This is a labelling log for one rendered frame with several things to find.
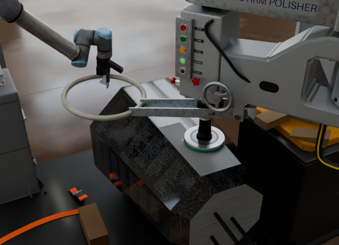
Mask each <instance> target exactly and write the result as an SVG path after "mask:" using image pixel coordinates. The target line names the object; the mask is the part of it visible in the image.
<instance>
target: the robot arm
mask: <svg viewBox="0 0 339 245"><path fill-rule="evenodd" d="M0 16H1V17H2V18H3V19H4V20H5V21H6V22H8V23H15V24H17V25H18V26H20V27H21V28H23V29H24V30H26V31H28V32H29V33H31V34H32V35H34V36H35V37H37V38H38V39H40V40H41V41H43V42H44V43H46V44H47V45H49V46H51V47H52V48H53V49H55V50H56V51H58V52H59V53H61V54H63V55H64V56H66V57H67V58H68V59H70V60H71V65H72V66H74V67H78V68H84V67H86V66H87V63H88V57H89V52H90V47H91V45H94V46H97V56H96V60H97V65H96V74H97V75H101V76H103V75H104V76H103V79H102V80H100V81H99V82H100V83H101V84H104V85H106V88H108V87H109V82H110V78H109V75H110V68H112V69H114V70H116V71H117V72H119V73H122V72H123V69H124V68H123V67H122V66H120V65H118V64H117V63H115V62H113V61H112V60H110V59H111V57H112V32H111V31H110V30H109V29H107V28H98V29H97V30H89V29H83V28H82V29H76V30H75V32H74V37H73V41H74V43H75V44H73V43H72V42H70V41H69V40H68V39H66V38H65V37H63V36H62V35H61V34H59V33H58V32H56V31H55V30H54V29H52V28H51V27H49V26H48V25H46V24H45V23H44V22H42V21H41V20H39V19H38V18H37V17H35V16H34V15H32V14H31V13H30V12H28V11H27V10H25V9H24V6H23V4H22V3H21V2H20V1H19V0H0Z"/></svg>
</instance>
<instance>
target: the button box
mask: <svg viewBox="0 0 339 245"><path fill-rule="evenodd" d="M181 24H185V25H186V26H187V30H186V31H185V32H182V31H181V30H180V25H181ZM193 32H194V19H191V18H186V17H181V16H177V17H176V60H175V76H176V77H180V78H184V79H188V80H191V79H192V63H193ZM181 35H184V36H185V37H186V38H187V41H186V42H185V43H182V42H181V41H180V36H181ZM181 46H184V47H185V48H186V50H187V51H186V53H185V54H182V53H181V52H180V50H179V48H180V47H181ZM180 57H184V58H185V59H186V63H185V64H181V63H180V61H179V58H180ZM180 67H183V68H185V69H186V73H185V74H181V73H180V72H179V68H180Z"/></svg>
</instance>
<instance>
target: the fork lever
mask: <svg viewBox="0 0 339 245"><path fill-rule="evenodd" d="M197 101H198V100H196V99H140V102H142V103H143V104H144V106H143V107H142V108H137V107H129V111H131V112H132V113H133V114H132V115H131V116H148V117H189V118H230V119H233V114H234V104H235V101H234V102H233V105H232V107H231V108H230V109H229V110H228V111H226V112H222V113H219V112H215V111H213V110H211V109H210V108H196V107H197ZM221 101H222V108H225V107H226V106H227V105H228V104H229V101H230V99H226V98H223V99H222V100H221ZM248 108H257V107H256V106H253V105H249V104H245V113H244V119H248V118H249V117H248V111H247V109H248ZM234 118H235V120H237V121H239V120H240V119H241V115H239V114H236V115H234Z"/></svg>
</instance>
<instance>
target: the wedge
mask: <svg viewBox="0 0 339 245"><path fill-rule="evenodd" d="M317 134H318V129H314V128H301V127H294V128H293V130H292V132H291V135H290V137H291V138H295V139H299V140H303V141H307V142H311V143H315V144H316V139H317ZM330 134H331V130H327V129H326V131H325V136H324V140H323V146H327V145H328V141H329V138H330Z"/></svg>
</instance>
